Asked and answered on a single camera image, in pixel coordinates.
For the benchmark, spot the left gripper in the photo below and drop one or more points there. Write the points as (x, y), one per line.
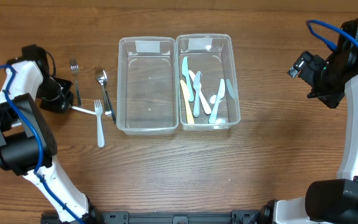
(58, 97)

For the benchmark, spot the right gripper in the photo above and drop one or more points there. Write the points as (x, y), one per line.
(322, 94)

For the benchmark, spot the white plastic fork thin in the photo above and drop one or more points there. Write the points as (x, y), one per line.
(82, 110)

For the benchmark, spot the light blue plastic knife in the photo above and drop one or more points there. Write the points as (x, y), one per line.
(219, 97)

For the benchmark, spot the pale white plastic knife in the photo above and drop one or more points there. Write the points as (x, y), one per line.
(196, 86)

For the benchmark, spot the mint green plastic knife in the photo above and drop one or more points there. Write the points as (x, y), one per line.
(185, 73)

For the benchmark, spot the yellow plastic knife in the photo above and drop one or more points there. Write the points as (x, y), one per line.
(186, 96)

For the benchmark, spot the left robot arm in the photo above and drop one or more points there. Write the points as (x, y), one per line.
(27, 144)

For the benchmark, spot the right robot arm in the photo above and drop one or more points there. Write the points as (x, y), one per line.
(336, 200)

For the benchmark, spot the right clear plastic container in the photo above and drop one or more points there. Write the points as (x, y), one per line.
(213, 56)

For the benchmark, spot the clear plastic container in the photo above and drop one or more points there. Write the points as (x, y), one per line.
(213, 56)
(147, 86)

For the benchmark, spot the left clear plastic container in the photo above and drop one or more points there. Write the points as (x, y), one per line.
(147, 86)

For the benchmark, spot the matte steel fork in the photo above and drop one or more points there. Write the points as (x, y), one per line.
(75, 72)

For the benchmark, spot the shiny steel fork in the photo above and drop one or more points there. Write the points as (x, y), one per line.
(102, 79)

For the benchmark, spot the white plastic fork thick handle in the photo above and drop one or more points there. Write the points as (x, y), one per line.
(98, 109)

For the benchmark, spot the dark handled steel fork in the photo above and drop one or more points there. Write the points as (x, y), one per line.
(113, 115)

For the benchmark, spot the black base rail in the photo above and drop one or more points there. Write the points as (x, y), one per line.
(120, 217)

